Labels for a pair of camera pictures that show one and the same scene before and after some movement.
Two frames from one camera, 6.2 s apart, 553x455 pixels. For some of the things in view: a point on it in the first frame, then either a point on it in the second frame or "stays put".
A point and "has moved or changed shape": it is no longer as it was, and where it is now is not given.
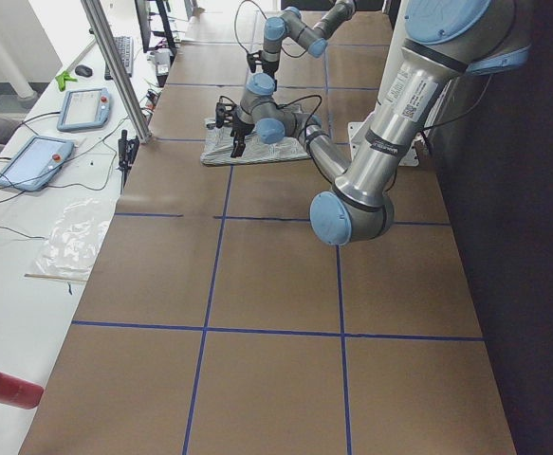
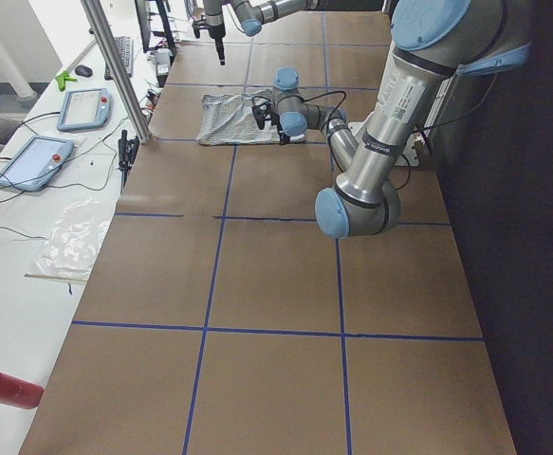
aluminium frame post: [135, 113] stays put
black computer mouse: [83, 70] stays put
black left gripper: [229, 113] to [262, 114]
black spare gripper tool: [127, 153] stays put
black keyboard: [125, 48] stays put
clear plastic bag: [73, 242] stays put
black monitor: [155, 30] stays put
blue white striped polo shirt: [217, 146] has moved or changed shape
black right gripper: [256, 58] to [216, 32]
